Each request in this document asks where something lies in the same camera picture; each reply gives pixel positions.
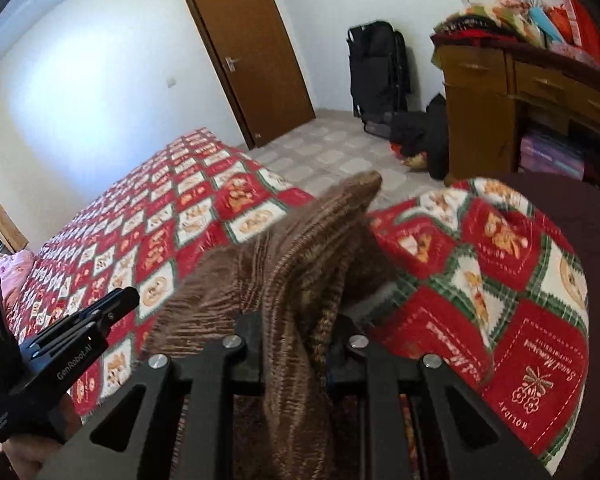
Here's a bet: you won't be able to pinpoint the red bear printed blanket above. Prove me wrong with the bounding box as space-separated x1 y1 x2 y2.
5 127 591 476

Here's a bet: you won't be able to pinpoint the brown wooden door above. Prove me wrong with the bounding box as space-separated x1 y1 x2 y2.
179 0 317 151

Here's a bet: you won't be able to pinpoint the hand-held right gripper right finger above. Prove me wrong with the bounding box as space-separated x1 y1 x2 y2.
325 312 551 480

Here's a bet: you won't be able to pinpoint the person's left hand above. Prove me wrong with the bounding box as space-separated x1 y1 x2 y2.
2 392 83 480

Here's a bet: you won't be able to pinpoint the black suitcase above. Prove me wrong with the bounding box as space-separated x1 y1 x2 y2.
346 20 413 136

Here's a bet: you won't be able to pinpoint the red paper bag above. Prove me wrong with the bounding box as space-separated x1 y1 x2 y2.
554 0 600 63

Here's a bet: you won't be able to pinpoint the pink quilted pillow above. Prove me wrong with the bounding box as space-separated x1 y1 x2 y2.
0 250 35 311

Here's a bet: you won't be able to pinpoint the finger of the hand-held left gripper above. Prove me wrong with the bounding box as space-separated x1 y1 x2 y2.
22 286 141 361

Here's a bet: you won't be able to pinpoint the wooden dresser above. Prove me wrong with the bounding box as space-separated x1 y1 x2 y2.
432 40 600 196

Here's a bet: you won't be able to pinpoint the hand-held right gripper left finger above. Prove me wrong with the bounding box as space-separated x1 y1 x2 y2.
35 312 266 480

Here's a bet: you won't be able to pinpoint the pile of colourful clutter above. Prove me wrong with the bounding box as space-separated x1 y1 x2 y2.
430 0 600 68

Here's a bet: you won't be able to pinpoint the pink storage boxes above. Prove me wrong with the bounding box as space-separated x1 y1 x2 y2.
520 130 588 181

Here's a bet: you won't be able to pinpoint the black floor bag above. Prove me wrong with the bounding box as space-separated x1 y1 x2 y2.
390 110 431 161

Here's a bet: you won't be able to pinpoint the black upright bag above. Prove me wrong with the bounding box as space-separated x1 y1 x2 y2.
425 94 448 181

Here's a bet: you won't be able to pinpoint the cream wooden headboard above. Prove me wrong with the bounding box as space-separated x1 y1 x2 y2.
0 175 31 253

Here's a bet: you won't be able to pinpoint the brown knitted sweater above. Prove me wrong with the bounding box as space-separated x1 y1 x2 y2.
140 170 396 480

